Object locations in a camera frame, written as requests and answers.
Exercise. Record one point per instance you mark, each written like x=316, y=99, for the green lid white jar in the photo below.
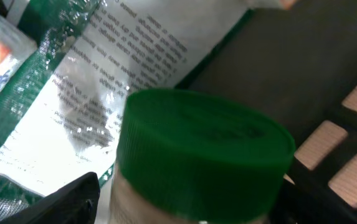
x=201, y=157

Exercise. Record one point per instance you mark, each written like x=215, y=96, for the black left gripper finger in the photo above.
x=75, y=203

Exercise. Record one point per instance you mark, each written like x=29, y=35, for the grey plastic shopping basket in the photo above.
x=297, y=63

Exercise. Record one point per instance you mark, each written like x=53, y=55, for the green 3M product pouch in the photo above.
x=61, y=112

